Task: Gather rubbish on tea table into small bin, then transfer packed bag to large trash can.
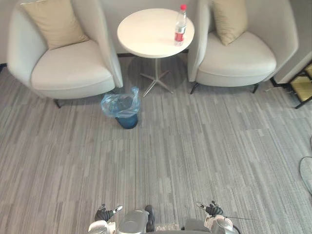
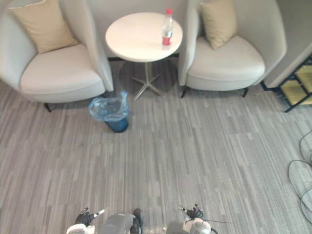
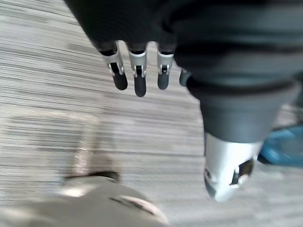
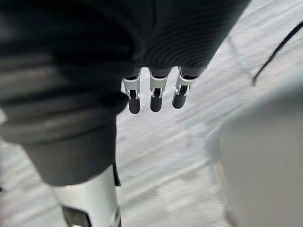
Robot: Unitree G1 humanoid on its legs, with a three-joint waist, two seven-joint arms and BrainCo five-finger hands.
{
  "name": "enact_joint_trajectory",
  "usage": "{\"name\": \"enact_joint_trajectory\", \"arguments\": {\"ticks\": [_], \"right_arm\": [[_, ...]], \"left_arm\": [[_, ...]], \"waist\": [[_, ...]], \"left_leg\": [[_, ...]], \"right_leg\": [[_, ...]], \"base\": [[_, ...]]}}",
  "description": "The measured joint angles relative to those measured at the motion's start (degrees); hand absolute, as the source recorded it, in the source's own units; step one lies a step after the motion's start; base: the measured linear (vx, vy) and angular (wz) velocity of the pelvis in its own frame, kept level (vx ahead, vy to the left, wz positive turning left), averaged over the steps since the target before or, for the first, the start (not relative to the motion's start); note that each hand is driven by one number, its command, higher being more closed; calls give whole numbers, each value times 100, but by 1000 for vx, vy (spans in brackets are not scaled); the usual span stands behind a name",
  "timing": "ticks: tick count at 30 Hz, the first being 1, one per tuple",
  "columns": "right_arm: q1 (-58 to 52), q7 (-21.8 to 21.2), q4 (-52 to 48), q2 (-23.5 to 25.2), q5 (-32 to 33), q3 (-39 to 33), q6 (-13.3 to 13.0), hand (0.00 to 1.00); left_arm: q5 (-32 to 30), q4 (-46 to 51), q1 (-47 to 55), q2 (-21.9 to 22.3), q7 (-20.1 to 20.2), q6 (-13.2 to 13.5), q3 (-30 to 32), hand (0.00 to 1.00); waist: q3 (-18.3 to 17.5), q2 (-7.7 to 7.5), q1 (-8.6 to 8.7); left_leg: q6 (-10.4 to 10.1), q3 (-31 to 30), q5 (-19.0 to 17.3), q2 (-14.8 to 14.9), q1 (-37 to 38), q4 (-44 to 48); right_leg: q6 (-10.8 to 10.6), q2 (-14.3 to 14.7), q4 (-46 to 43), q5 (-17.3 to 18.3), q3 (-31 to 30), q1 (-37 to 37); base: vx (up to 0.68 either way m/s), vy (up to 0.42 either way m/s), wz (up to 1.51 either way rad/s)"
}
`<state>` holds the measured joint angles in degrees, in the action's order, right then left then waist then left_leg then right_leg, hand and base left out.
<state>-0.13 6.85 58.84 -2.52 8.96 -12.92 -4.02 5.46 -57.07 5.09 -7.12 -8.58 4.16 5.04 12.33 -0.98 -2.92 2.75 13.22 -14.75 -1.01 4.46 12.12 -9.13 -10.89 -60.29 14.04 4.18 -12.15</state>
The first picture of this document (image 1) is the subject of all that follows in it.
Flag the silver robot leg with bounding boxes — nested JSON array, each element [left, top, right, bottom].
[[117, 210, 150, 234]]

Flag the small blue bin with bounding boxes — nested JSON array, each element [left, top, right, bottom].
[[115, 114, 139, 129]]

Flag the black metal rack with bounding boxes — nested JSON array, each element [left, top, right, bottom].
[[289, 50, 312, 110]]

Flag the thin black cable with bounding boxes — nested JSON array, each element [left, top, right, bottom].
[[223, 214, 258, 221]]

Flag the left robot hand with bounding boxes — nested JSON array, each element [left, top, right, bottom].
[[94, 204, 123, 222]]

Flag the dark robot foot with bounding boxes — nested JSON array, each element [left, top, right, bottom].
[[145, 205, 156, 232]]

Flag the cream armchair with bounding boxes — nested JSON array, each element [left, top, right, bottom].
[[187, 0, 300, 95], [6, 0, 124, 108]]

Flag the round white tea table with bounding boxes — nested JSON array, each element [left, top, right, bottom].
[[117, 8, 195, 97]]

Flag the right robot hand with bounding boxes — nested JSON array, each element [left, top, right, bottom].
[[195, 200, 224, 217]]

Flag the plastic bottle with red label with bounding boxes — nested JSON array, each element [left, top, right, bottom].
[[174, 4, 188, 47]]

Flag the grey round object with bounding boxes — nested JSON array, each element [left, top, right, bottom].
[[298, 156, 312, 193]]

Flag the beige cushion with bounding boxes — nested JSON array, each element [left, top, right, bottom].
[[211, 0, 249, 46], [20, 0, 90, 51]]

